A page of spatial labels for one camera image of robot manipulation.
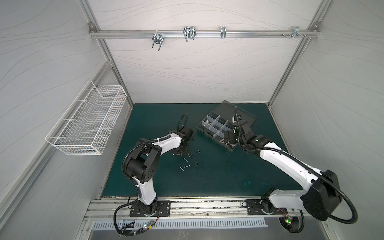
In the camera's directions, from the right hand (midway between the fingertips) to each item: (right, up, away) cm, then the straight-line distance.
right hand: (235, 128), depth 83 cm
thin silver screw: (-30, -24, +3) cm, 39 cm away
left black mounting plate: (-39, -40, -10) cm, 57 cm away
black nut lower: (-22, -22, +5) cm, 31 cm away
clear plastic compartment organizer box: (-4, +5, +25) cm, 26 cm away
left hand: (-29, -15, +11) cm, 35 cm away
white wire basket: (-73, +1, -16) cm, 75 cm away
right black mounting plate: (+7, -39, -10) cm, 41 cm away
